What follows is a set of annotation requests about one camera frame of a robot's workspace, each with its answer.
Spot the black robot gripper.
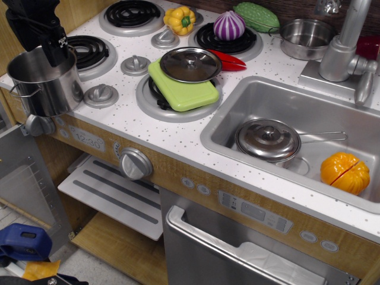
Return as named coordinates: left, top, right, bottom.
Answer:
left=4, top=0, right=69, bottom=67

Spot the tall steel pot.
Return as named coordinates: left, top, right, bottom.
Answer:
left=7, top=47, right=84, bottom=117

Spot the front left stove burner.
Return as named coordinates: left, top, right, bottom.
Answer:
left=68, top=35, right=118, bottom=82

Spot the stove burner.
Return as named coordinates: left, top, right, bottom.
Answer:
left=188, top=23, right=264, bottom=62
left=135, top=75, right=223, bottom=123
left=68, top=35, right=118, bottom=82
left=99, top=1, right=164, bottom=37

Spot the back left stove burner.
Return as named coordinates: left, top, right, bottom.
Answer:
left=99, top=1, right=164, bottom=37

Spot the front right stove burner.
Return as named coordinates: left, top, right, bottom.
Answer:
left=135, top=75, right=223, bottom=123

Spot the steel pot lid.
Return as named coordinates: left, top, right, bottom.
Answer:
left=160, top=47, right=222, bottom=83

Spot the back right stove burner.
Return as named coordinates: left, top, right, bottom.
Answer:
left=188, top=23, right=264, bottom=62

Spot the small steel bowl pot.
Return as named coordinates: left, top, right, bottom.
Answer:
left=268, top=18, right=337, bottom=61

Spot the silver stovetop knob front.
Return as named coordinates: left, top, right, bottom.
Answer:
left=84, top=84, right=119, bottom=109

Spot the silver stovetop knob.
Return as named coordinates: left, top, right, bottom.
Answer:
left=151, top=28, right=180, bottom=49
left=121, top=55, right=151, bottom=77
left=84, top=84, right=119, bottom=109

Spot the left silver oven knob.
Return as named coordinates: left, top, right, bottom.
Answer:
left=25, top=115, right=56, bottom=137

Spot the silver oven knob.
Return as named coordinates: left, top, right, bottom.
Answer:
left=119, top=147, right=153, bottom=181
left=25, top=115, right=56, bottom=137

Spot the silver stovetop knob middle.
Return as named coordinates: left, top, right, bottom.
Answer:
left=121, top=55, right=151, bottom=77

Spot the silver stovetop knob back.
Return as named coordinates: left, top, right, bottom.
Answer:
left=151, top=28, right=180, bottom=49

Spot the yellow toy bell pepper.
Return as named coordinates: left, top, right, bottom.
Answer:
left=163, top=6, right=196, bottom=36

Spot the green plastic cutting board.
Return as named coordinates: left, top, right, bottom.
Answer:
left=148, top=59, right=219, bottom=112

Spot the right silver oven knob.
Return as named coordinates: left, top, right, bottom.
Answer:
left=119, top=147, right=153, bottom=181

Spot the white oven rack shelf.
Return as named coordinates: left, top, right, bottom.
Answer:
left=58, top=156, right=163, bottom=241

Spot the open oven door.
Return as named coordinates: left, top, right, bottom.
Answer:
left=1, top=125, right=72, bottom=261

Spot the red toy chili pepper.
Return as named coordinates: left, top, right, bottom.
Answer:
left=208, top=49, right=246, bottom=71

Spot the purple toy onion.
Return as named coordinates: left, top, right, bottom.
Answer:
left=213, top=11, right=246, bottom=41

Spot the blue clamp tool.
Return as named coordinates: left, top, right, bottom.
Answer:
left=1, top=223, right=53, bottom=261

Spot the green toy bitter gourd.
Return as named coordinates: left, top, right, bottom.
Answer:
left=233, top=2, right=280, bottom=33

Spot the yellow cloth scrap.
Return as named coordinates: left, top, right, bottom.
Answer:
left=22, top=260, right=61, bottom=281

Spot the steel saucepan with lid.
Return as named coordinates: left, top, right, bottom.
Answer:
left=235, top=118, right=348, bottom=168

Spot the silver dishwasher door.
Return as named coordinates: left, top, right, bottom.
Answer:
left=160, top=189, right=360, bottom=284

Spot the silver sink basin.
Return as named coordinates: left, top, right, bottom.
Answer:
left=201, top=77, right=379, bottom=214

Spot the silver toy faucet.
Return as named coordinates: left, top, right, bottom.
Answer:
left=298, top=1, right=378, bottom=106

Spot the red cup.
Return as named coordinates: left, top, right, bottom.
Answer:
left=356, top=35, right=379, bottom=60

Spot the orange toy pumpkin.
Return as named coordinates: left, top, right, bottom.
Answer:
left=320, top=152, right=371, bottom=195

